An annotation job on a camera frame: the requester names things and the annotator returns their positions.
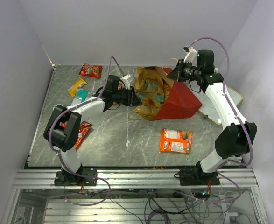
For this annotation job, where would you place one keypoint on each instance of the small red snack packet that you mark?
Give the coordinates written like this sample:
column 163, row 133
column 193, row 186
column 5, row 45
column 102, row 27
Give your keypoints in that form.
column 91, row 71

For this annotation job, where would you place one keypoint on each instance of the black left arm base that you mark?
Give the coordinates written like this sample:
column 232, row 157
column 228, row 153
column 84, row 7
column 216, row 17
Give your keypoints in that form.
column 64, row 178

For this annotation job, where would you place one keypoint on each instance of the teal snack packet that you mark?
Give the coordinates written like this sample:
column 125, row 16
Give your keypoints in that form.
column 81, row 96

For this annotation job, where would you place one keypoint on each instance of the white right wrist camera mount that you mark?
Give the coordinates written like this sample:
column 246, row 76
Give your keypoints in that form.
column 190, row 54

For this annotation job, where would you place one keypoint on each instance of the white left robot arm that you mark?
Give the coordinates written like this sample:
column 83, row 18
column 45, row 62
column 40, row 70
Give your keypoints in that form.
column 62, row 129

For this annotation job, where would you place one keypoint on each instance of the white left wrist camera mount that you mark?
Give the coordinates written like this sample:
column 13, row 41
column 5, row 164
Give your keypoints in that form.
column 128, row 81

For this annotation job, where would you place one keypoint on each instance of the tan paper chips bag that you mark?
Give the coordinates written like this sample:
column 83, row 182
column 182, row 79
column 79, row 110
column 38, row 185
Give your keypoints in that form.
column 152, row 87

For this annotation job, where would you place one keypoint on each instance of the colourful fruit candy bag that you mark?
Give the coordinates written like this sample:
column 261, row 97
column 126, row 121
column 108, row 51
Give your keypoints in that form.
column 120, row 86

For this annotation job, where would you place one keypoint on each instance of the red chips bag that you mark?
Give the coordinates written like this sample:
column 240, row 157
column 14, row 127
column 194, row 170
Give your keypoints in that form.
column 82, row 133

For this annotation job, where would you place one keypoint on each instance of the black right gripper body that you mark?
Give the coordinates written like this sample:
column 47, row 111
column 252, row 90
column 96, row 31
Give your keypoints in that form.
column 185, row 71

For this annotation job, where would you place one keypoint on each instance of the aluminium frame rails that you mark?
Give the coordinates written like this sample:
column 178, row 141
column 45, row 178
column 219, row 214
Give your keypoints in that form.
column 142, row 179

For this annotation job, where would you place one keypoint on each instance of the orange snack packet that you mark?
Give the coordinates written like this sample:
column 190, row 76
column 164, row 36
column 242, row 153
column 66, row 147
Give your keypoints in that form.
column 175, row 141

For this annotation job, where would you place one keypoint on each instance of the red brown paper bag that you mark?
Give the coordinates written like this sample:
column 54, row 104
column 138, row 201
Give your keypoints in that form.
column 181, row 103

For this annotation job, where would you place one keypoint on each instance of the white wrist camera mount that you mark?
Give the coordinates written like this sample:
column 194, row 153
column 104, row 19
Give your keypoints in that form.
column 128, row 81
column 190, row 54

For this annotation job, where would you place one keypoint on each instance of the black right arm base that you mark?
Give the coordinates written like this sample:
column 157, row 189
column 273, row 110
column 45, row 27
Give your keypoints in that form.
column 194, row 175

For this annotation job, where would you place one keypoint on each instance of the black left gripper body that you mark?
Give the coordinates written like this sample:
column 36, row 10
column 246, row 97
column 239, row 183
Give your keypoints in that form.
column 126, row 96

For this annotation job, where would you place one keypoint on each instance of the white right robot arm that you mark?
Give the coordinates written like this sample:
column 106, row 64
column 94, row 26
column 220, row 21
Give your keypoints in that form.
column 238, row 134

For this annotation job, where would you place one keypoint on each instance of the yellow snack bar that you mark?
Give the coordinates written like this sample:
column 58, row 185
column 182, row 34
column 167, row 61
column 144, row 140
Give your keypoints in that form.
column 76, row 86

